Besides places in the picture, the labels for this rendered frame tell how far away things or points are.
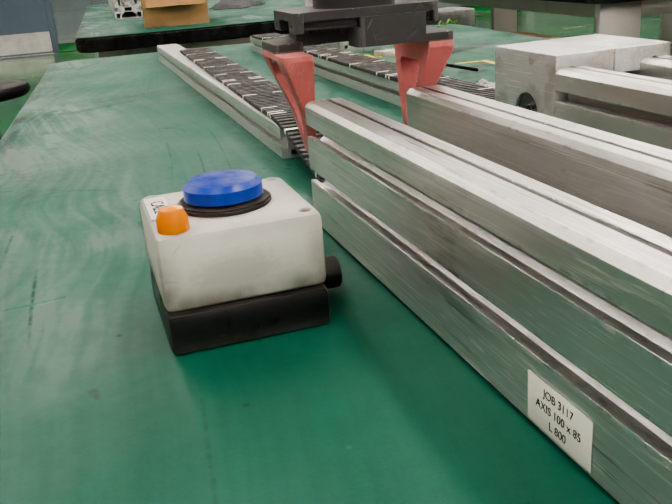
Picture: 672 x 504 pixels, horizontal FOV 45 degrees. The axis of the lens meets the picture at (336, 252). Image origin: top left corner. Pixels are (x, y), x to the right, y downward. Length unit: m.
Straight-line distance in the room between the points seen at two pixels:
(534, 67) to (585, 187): 0.26
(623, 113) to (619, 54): 0.08
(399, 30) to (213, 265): 0.25
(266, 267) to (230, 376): 0.06
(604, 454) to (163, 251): 0.21
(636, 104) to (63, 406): 0.38
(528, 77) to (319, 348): 0.34
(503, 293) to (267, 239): 0.12
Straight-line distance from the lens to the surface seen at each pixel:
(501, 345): 0.33
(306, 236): 0.39
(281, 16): 0.57
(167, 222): 0.37
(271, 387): 0.36
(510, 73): 0.67
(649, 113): 0.56
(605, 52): 0.64
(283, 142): 0.77
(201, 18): 2.66
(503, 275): 0.31
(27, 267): 0.56
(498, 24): 5.37
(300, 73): 0.54
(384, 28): 0.56
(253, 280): 0.39
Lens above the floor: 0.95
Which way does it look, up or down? 20 degrees down
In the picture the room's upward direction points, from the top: 4 degrees counter-clockwise
